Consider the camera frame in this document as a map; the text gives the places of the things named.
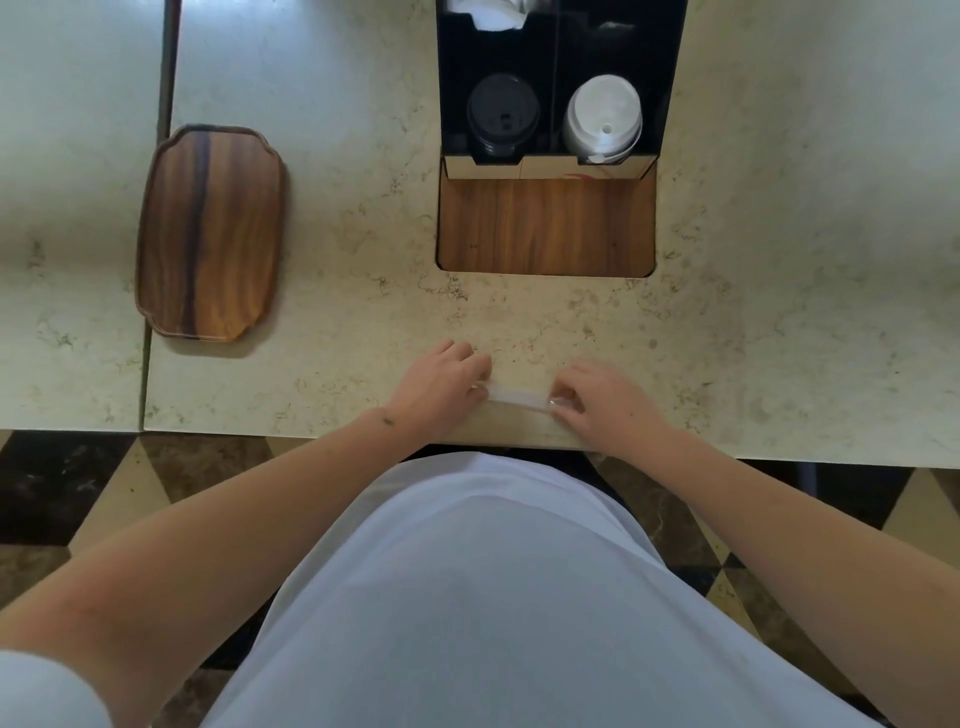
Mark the brown wooden tray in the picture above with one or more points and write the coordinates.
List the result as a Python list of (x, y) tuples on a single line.
[(210, 232)]

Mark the person's left fingers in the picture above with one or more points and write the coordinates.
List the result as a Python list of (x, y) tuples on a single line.
[(469, 367)]

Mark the person's left hand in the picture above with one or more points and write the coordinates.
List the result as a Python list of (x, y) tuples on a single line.
[(431, 394)]

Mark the person's right hand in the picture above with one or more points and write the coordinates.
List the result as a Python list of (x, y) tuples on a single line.
[(611, 412)]

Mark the person's left forearm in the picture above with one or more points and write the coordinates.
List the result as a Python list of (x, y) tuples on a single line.
[(225, 540)]

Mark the stack of white cup lids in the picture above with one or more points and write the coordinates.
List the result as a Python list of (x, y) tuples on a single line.
[(604, 116)]

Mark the white paper napkins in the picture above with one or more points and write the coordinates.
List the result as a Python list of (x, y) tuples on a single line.
[(491, 11)]

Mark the person's right forearm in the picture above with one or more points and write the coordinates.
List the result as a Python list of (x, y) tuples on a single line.
[(810, 555)]

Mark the clear plastic straw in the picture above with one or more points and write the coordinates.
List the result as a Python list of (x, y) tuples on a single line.
[(521, 397)]

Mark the stack of black cup lids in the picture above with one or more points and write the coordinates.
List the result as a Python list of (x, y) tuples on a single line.
[(502, 112)]

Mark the black lid organizer box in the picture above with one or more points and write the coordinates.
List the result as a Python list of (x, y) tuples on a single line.
[(555, 52)]

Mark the white shirt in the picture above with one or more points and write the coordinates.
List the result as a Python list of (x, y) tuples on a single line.
[(480, 600)]

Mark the person's right fingers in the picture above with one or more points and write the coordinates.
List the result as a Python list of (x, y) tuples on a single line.
[(574, 390)]

